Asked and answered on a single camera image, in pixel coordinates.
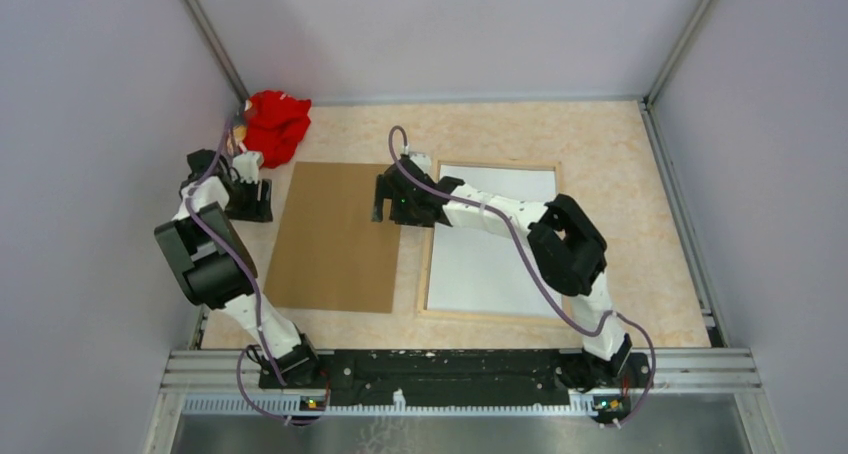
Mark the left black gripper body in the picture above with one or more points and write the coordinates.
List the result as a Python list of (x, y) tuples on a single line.
[(244, 204)]

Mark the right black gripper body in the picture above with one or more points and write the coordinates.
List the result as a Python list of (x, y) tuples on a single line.
[(402, 210)]

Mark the printed photo with white border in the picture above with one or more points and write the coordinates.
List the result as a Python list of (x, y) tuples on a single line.
[(490, 272)]

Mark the brown cardboard backing board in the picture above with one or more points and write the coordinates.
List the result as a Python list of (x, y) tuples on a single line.
[(329, 254)]

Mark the light wooden picture frame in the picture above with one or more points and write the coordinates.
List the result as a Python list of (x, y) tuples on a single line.
[(424, 272)]

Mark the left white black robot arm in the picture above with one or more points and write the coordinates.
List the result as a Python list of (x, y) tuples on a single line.
[(211, 264)]

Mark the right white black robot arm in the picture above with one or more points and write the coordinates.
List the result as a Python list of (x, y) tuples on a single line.
[(566, 247)]

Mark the red cloth doll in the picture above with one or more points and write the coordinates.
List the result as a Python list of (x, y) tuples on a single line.
[(272, 123)]

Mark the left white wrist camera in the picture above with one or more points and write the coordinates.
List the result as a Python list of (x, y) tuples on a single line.
[(247, 166)]

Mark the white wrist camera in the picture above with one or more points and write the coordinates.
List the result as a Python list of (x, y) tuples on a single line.
[(247, 166), (422, 161)]

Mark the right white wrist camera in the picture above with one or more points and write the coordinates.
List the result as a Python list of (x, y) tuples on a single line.
[(422, 161)]

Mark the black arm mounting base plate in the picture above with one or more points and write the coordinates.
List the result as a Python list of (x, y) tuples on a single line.
[(456, 378)]

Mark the aluminium front rail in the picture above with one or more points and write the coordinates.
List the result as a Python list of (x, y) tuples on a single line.
[(697, 400)]

